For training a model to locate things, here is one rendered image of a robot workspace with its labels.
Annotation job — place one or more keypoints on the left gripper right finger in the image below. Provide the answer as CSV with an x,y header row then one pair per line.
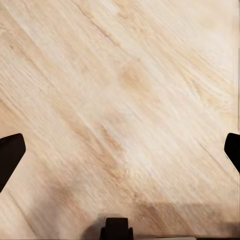
x,y
232,149

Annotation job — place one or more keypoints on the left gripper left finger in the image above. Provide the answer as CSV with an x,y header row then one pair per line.
x,y
12,149

